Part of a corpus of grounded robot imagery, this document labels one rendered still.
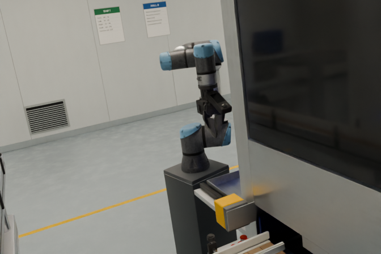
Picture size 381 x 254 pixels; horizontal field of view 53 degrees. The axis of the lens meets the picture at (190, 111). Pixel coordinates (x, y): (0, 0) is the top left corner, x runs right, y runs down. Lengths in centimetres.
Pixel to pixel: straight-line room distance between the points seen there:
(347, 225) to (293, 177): 16
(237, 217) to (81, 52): 530
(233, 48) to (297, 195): 40
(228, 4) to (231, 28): 6
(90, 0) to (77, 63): 99
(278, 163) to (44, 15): 544
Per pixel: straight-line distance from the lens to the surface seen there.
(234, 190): 152
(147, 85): 649
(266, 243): 111
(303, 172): 89
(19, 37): 611
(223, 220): 112
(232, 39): 101
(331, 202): 86
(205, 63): 141
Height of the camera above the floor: 155
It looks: 14 degrees down
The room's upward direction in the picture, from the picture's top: 8 degrees counter-clockwise
